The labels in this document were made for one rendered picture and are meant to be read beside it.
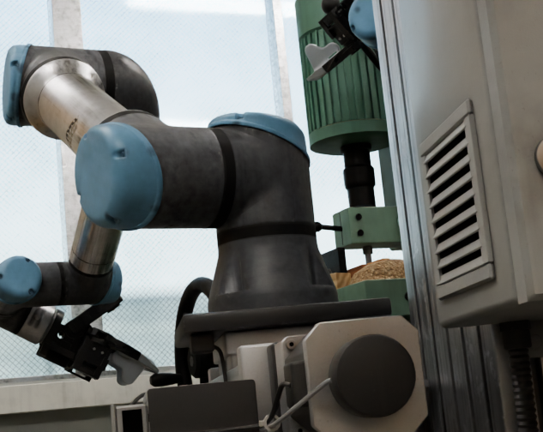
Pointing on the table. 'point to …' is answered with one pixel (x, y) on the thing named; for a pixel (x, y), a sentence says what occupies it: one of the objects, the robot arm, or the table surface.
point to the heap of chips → (381, 270)
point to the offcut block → (340, 279)
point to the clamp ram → (335, 261)
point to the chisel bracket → (367, 228)
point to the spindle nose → (358, 174)
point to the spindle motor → (339, 92)
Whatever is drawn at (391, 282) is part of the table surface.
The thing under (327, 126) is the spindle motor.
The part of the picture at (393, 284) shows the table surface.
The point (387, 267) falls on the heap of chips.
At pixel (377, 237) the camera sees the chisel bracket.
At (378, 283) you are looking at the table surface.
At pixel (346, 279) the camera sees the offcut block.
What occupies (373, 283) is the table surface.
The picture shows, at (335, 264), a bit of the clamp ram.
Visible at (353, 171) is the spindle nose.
